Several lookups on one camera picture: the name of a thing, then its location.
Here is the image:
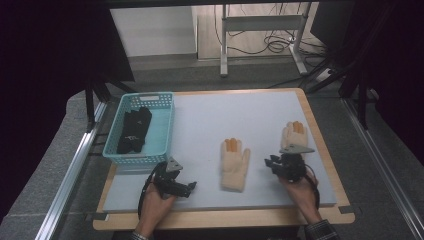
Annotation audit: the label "teal plastic basket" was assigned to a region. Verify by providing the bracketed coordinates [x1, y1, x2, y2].
[102, 91, 176, 167]

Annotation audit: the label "wooden table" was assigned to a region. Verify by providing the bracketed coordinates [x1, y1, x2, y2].
[92, 87, 356, 232]

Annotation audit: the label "person's right hand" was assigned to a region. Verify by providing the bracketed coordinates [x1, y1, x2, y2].
[279, 171, 323, 225]

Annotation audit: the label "white cabinet panel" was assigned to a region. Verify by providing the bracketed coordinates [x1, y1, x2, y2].
[109, 5, 198, 58]

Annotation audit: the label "beige knit glove orange fingertips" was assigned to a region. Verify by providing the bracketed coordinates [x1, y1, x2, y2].
[280, 120, 309, 151]
[220, 137, 252, 193]

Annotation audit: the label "white metal desk frame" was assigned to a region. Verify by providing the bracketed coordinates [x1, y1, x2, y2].
[219, 3, 309, 78]

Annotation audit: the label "black stand legs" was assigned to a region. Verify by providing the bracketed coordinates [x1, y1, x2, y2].
[84, 77, 136, 132]
[304, 49, 372, 131]

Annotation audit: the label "white foam mat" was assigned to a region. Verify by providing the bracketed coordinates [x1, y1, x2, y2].
[103, 90, 338, 213]

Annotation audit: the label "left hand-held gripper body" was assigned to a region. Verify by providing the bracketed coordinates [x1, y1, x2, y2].
[153, 157, 185, 200]

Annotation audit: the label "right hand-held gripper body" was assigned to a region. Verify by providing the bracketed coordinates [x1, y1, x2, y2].
[273, 143, 316, 183]

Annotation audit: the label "person's left hand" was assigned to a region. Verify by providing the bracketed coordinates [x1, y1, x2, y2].
[134, 181, 178, 235]

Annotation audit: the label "white power strip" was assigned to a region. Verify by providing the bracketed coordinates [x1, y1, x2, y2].
[314, 67, 333, 83]

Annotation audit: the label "black glove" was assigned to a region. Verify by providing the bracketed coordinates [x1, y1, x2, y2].
[130, 106, 153, 153]
[116, 110, 139, 155]

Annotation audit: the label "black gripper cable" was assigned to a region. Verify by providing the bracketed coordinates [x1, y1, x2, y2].
[301, 164, 322, 210]
[137, 161, 168, 221]

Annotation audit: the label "dark curtain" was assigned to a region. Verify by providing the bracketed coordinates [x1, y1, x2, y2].
[0, 0, 135, 223]
[309, 0, 424, 166]

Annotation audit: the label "black floor cables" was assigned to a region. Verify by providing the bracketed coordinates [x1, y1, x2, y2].
[213, 3, 331, 58]

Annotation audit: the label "aluminium rail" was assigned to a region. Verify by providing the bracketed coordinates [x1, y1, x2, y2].
[34, 101, 108, 240]
[341, 98, 424, 236]

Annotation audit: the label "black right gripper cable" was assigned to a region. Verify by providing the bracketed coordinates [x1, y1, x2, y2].
[301, 164, 322, 210]

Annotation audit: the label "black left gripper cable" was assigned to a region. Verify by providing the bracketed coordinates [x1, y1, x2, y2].
[137, 161, 168, 221]

